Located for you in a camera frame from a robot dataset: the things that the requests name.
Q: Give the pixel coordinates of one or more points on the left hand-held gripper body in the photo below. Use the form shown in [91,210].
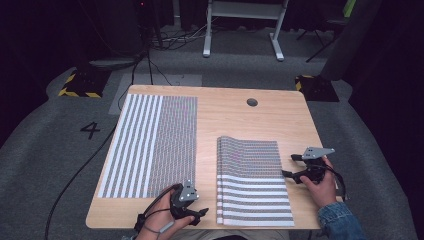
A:
[180,203]

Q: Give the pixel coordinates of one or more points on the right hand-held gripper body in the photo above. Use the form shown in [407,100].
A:
[315,170]

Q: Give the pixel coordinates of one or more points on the stack of striped placemats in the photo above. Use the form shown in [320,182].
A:
[253,183]

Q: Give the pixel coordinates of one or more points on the striped grey white woven mat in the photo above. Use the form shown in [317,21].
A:
[153,146]

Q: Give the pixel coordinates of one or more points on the person's right hand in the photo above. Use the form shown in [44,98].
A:
[323,193]

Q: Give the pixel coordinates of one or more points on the person's left hand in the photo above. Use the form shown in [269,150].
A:
[158,221]

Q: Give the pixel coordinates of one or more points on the grey curtain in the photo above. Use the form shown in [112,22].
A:
[353,40]

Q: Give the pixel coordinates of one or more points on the black chair with legs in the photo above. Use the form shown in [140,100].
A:
[325,28]

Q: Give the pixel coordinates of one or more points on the black equipment stand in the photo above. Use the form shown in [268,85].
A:
[146,30]

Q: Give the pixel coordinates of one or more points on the black yellow striped base plate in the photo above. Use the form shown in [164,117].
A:
[85,85]
[316,89]

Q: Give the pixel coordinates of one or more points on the white metal desk frame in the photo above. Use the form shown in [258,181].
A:
[245,10]

